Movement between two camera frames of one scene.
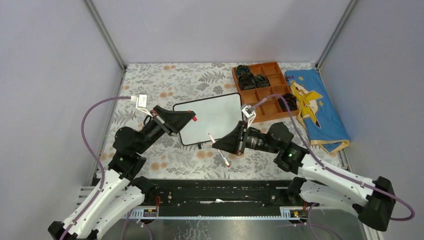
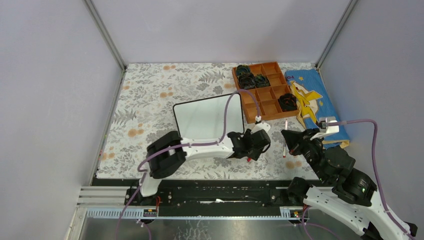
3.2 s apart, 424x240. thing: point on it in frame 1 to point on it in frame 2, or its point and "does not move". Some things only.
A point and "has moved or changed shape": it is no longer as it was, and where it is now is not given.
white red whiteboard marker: (222, 156) has moved or changed shape
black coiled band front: (291, 99) does not move
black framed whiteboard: (216, 117) does not move
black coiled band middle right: (261, 80) does not move
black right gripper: (232, 143) to (296, 140)
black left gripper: (171, 122) to (254, 154)
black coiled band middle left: (247, 81) does not move
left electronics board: (149, 213) does not move
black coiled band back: (241, 69) does not move
